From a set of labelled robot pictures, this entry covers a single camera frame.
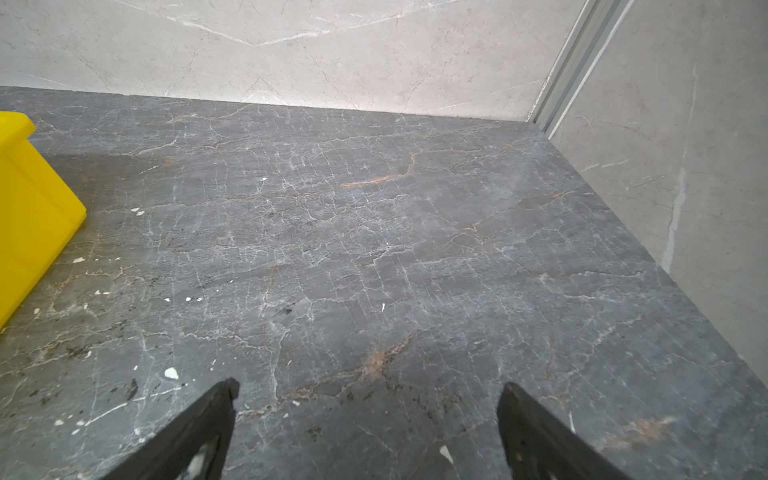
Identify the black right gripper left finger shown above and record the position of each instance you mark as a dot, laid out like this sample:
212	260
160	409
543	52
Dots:
193	445

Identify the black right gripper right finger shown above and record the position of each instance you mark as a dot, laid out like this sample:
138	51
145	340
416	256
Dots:
537	445

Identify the yellow plastic bin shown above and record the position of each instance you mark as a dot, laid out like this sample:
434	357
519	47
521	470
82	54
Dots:
39	213

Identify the aluminium frame rail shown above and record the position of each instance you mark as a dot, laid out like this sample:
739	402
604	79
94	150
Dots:
595	26

